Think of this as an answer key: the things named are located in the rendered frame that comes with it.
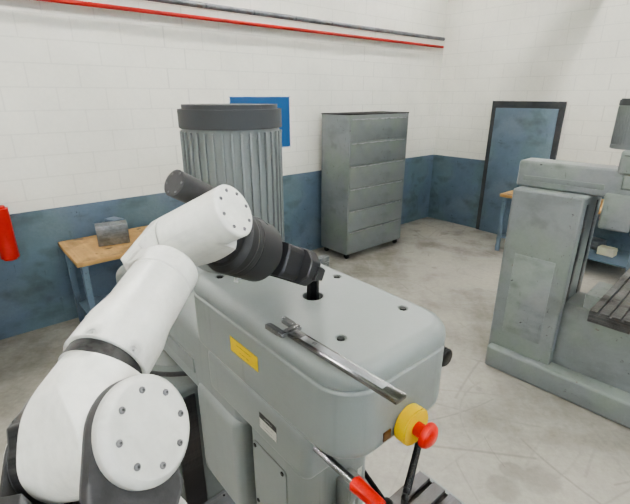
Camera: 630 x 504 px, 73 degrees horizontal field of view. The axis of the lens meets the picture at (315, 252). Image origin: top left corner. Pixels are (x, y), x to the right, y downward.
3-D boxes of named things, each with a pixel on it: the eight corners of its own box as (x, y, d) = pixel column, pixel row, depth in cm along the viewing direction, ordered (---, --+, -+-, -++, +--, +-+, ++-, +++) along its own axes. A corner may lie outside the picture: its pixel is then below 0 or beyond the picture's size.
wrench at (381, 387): (411, 395, 51) (412, 389, 51) (390, 410, 48) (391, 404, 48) (285, 320, 68) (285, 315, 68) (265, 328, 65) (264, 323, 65)
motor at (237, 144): (303, 259, 93) (301, 104, 82) (221, 283, 81) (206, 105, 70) (253, 237, 107) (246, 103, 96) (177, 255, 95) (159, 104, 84)
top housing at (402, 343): (452, 399, 74) (463, 318, 68) (343, 482, 58) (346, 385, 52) (288, 304, 107) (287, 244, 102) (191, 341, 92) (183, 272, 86)
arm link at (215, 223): (281, 259, 54) (219, 236, 45) (218, 285, 59) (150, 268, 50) (269, 184, 58) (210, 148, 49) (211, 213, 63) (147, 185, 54)
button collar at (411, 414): (427, 434, 66) (430, 402, 64) (402, 453, 63) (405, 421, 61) (416, 427, 68) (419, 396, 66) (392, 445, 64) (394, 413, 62)
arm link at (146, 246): (240, 224, 55) (202, 296, 44) (190, 248, 58) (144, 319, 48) (208, 184, 52) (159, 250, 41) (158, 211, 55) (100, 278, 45)
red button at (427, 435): (440, 443, 63) (443, 422, 62) (424, 457, 61) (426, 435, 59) (422, 431, 66) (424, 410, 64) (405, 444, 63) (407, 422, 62)
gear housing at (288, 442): (401, 418, 84) (405, 375, 80) (305, 487, 69) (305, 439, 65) (296, 346, 108) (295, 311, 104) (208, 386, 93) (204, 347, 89)
